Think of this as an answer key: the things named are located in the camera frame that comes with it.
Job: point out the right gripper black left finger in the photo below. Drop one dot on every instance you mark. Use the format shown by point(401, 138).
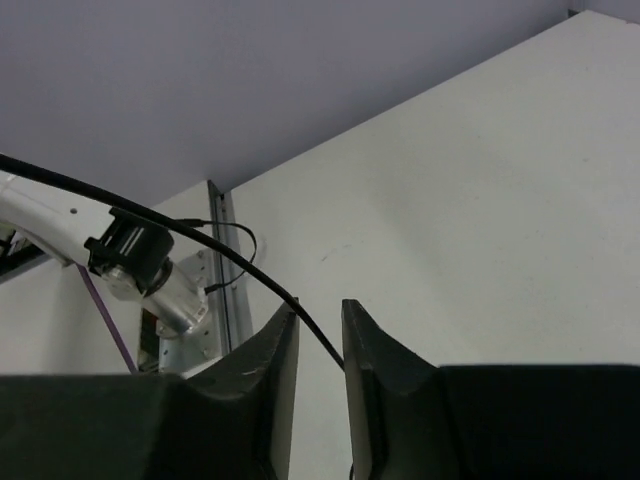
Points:
point(232, 420)

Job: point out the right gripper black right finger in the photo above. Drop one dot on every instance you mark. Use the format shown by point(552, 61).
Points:
point(410, 419)

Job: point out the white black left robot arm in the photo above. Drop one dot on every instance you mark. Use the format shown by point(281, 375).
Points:
point(118, 246)

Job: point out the silver aluminium rail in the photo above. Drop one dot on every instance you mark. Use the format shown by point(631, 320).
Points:
point(231, 300)

